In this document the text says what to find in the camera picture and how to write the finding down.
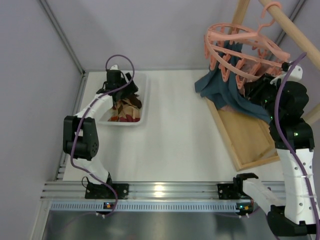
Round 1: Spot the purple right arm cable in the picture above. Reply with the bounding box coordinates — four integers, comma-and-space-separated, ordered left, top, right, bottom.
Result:
266, 51, 320, 226

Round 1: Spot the grey slotted cable duct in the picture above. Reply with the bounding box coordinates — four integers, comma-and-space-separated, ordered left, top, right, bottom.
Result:
50, 201, 254, 213

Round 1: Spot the wooden drying rack frame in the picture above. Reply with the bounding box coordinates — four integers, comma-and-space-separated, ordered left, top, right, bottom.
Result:
206, 6, 320, 171

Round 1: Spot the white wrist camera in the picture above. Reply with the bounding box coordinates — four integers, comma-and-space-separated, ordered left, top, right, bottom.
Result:
270, 64, 303, 85
109, 64, 119, 71

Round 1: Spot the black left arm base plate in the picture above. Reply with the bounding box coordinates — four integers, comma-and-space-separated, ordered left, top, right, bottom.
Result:
84, 182, 129, 200

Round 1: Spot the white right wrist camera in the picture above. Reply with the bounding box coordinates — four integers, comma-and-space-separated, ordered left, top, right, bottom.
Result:
270, 64, 303, 85

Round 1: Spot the pink round clip hanger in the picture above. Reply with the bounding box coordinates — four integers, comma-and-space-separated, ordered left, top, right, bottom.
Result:
204, 0, 290, 82

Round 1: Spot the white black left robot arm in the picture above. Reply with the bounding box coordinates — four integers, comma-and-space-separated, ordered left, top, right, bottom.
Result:
62, 69, 137, 199

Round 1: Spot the pink ruffled cloth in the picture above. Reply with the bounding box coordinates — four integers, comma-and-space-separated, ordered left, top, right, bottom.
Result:
221, 60, 268, 119

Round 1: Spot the teal blue cloth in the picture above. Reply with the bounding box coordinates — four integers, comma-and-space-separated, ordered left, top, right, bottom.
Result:
194, 41, 273, 125

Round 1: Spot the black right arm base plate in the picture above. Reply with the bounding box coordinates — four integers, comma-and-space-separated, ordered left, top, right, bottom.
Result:
217, 183, 241, 200

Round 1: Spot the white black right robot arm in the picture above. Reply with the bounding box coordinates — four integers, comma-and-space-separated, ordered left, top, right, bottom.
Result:
233, 75, 320, 239

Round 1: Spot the aluminium mounting rail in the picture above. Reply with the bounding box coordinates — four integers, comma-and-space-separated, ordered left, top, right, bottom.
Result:
41, 181, 288, 201

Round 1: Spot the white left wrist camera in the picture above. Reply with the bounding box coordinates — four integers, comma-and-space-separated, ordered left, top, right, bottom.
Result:
109, 64, 119, 71

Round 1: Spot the white perforated plastic basket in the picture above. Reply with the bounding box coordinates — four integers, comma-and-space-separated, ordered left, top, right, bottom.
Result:
98, 71, 151, 127

